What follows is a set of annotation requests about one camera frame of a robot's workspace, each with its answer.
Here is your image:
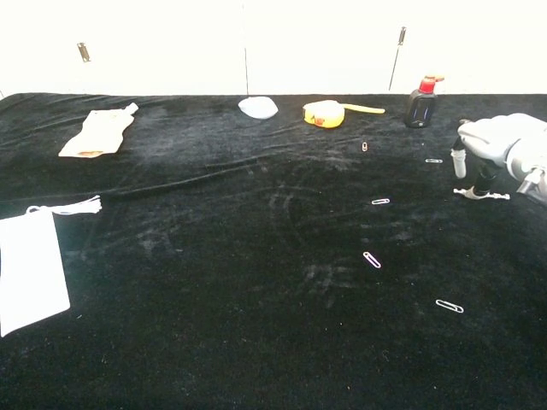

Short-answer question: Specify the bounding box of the black velvet tablecloth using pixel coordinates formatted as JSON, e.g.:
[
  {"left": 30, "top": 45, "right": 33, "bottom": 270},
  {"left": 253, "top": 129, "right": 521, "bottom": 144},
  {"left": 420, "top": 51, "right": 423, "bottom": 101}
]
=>
[{"left": 0, "top": 92, "right": 547, "bottom": 410}]

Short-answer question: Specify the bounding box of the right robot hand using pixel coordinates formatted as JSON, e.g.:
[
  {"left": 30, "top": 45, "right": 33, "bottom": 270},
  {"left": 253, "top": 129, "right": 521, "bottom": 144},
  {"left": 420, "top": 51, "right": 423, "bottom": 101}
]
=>
[{"left": 450, "top": 112, "right": 531, "bottom": 198}]

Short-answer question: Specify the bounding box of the beige spouted pouch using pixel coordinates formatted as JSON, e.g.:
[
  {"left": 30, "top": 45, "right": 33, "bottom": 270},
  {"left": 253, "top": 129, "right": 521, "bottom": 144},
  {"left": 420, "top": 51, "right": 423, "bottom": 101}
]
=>
[{"left": 57, "top": 102, "right": 140, "bottom": 159}]

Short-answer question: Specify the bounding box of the black bottle red cap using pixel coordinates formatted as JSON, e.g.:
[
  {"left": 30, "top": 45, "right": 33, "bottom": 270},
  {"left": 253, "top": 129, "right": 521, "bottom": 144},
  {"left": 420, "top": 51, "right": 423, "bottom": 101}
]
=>
[{"left": 403, "top": 74, "right": 446, "bottom": 129}]

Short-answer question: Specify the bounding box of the yellow tape measure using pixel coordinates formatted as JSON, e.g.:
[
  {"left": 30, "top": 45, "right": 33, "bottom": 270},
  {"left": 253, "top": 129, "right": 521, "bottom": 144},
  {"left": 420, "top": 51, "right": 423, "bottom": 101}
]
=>
[{"left": 303, "top": 99, "right": 386, "bottom": 128}]

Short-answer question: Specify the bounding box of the pale blue round lid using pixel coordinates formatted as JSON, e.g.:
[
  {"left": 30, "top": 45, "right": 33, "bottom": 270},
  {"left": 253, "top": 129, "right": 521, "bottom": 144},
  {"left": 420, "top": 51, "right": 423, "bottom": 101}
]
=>
[{"left": 238, "top": 96, "right": 279, "bottom": 121}]

